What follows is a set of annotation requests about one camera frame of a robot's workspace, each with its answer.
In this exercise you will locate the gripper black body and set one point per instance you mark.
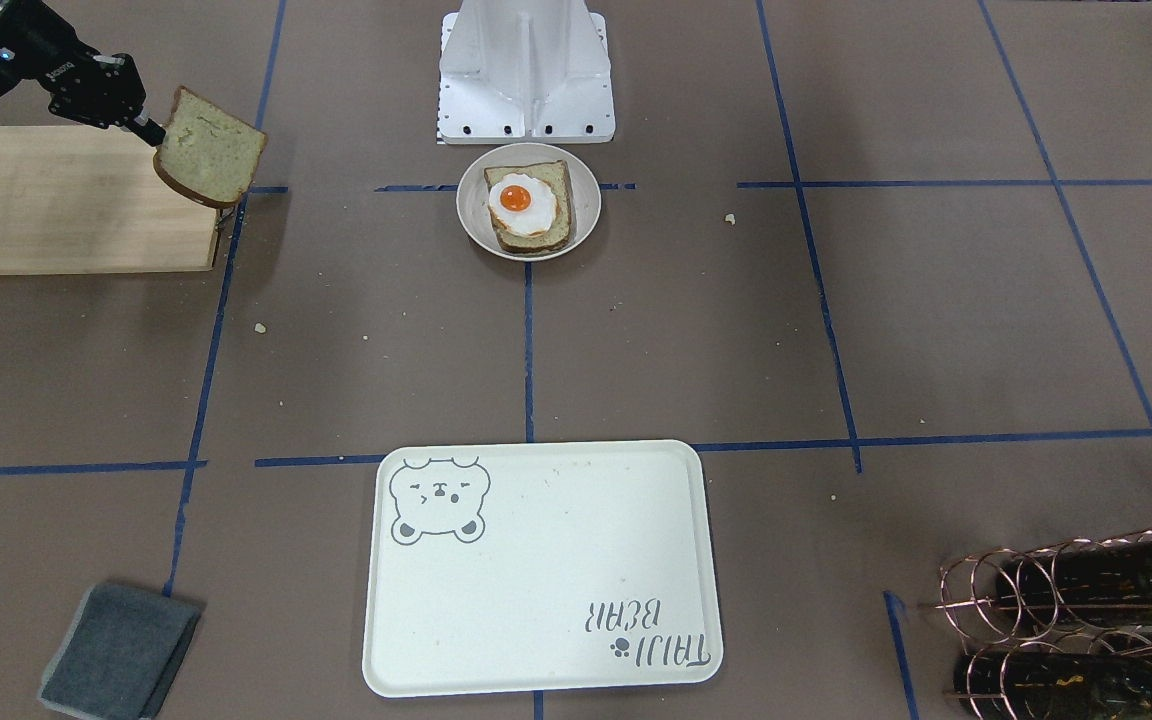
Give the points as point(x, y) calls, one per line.
point(29, 62)

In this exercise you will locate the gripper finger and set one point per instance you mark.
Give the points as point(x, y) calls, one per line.
point(147, 129)

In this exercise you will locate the bread slice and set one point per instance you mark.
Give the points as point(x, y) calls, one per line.
point(208, 155)
point(555, 173)

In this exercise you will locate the white round plate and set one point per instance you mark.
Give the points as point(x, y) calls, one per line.
point(471, 198)

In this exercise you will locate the white bear tray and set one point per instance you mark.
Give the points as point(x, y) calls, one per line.
point(540, 567)

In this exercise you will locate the wooden cutting board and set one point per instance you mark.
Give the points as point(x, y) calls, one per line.
point(81, 200)

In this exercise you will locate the fried egg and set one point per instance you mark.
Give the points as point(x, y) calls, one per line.
point(522, 205)

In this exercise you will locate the grey folded cloth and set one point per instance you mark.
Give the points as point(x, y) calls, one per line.
point(120, 655)

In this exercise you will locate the green wine bottle front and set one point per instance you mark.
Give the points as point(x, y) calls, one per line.
point(1028, 684)

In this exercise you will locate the green wine bottle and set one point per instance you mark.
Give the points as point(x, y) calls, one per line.
point(1107, 586)
point(1028, 684)

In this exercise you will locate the green wine bottle middle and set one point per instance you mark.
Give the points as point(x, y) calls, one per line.
point(1107, 586)

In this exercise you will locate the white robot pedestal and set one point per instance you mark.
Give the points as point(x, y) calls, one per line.
point(524, 71)

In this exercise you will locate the copper wire bottle rack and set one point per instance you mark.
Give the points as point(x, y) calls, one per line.
point(1058, 632)

